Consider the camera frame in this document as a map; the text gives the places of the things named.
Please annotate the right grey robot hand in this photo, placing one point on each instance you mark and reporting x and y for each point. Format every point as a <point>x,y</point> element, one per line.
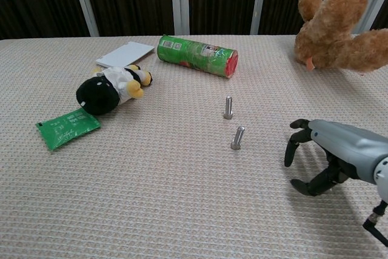
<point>348,146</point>

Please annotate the silver bolt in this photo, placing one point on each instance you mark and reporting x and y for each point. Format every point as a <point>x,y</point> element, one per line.
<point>228,107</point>
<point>238,137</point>

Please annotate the brown teddy bear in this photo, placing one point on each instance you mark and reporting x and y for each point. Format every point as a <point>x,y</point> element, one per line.
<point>330,34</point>

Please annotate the green chips can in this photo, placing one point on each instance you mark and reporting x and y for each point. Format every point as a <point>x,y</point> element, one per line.
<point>197,54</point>

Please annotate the beige woven table cloth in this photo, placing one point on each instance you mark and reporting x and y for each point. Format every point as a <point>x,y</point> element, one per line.
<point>151,195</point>

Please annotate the white flat box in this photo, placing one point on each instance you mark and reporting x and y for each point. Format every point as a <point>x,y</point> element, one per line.
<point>125,53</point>

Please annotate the black white plush doll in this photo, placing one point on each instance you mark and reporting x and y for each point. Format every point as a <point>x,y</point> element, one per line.
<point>97,95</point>

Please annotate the green snack packet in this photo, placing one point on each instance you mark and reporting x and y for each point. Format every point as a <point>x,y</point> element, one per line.
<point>66,127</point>

